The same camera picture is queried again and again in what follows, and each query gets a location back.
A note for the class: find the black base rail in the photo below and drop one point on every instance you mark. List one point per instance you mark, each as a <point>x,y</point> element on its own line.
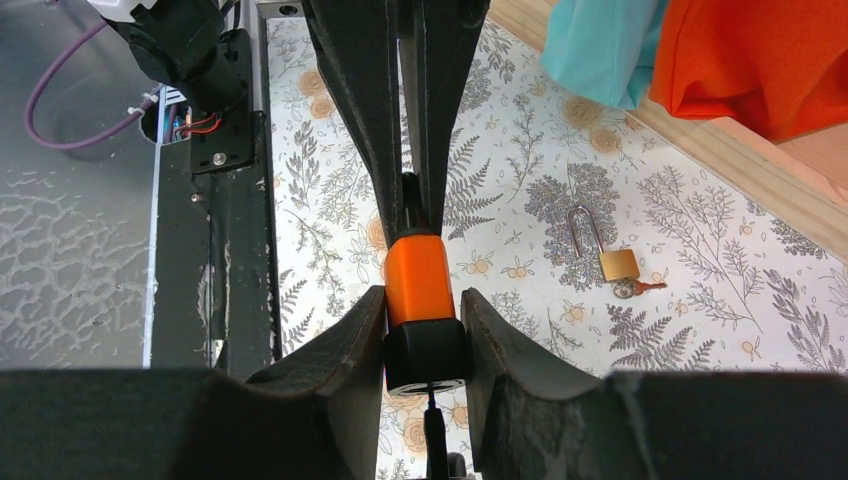
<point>212,298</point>

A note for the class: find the floral patterned mat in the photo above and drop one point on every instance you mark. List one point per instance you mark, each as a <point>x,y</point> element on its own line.
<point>752,250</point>

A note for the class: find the teal shirt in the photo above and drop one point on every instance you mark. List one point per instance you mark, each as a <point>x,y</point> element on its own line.
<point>604,50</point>

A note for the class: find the orange shirt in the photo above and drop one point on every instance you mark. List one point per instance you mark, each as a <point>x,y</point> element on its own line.
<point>777,67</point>

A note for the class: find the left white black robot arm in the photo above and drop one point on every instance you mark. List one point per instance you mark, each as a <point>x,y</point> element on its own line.
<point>178,43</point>

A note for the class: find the black key bunch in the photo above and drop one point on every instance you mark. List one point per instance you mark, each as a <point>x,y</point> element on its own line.
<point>441,464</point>

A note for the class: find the orange black padlock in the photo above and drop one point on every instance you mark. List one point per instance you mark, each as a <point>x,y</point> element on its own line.
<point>426,347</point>

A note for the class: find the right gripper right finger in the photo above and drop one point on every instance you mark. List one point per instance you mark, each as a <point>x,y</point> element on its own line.
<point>534,416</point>

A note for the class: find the brass padlock with key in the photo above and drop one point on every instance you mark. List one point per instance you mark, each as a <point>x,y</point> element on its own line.
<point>620,267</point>

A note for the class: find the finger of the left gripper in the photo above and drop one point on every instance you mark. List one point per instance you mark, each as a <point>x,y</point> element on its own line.
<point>438,40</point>
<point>356,52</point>

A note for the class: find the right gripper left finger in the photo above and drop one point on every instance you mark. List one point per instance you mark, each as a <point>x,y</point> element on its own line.
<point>313,415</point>

